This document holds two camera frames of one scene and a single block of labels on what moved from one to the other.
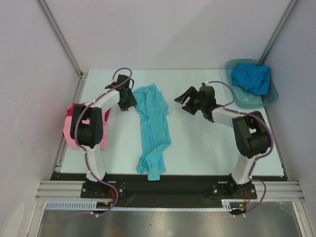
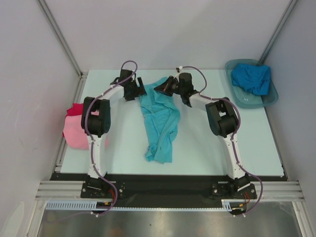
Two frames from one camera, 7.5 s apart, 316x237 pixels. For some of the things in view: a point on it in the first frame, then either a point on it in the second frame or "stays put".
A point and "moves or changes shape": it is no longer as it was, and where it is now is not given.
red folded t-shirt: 69,111 stays put
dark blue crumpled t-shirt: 256,78 stays put
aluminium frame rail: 60,190 stays put
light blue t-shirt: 152,103 moves or changes shape
